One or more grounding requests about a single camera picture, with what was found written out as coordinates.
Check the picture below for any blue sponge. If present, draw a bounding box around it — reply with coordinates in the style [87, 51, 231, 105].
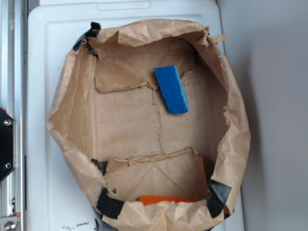
[154, 65, 190, 114]

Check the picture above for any black tape inner left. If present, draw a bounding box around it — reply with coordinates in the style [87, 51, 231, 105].
[91, 159, 108, 175]

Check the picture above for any black tape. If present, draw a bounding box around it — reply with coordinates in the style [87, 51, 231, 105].
[73, 22, 101, 56]
[96, 188, 125, 219]
[91, 159, 108, 175]
[207, 180, 231, 218]

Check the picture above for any orange object in bag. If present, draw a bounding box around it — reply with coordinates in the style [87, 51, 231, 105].
[138, 195, 196, 205]

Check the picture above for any black tape bottom right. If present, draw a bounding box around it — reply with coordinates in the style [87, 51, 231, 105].
[207, 180, 231, 218]

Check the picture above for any black tape bottom left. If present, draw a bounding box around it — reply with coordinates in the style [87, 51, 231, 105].
[96, 188, 125, 219]

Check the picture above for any black tape top left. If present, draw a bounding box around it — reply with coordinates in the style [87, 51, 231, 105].
[73, 22, 101, 56]

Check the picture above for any white plastic bin lid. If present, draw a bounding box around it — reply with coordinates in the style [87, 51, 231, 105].
[26, 0, 227, 231]

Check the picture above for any black mounting plate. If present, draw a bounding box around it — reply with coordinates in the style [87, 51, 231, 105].
[0, 108, 16, 183]

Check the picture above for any aluminium frame rail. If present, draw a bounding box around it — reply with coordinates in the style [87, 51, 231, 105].
[0, 0, 27, 231]

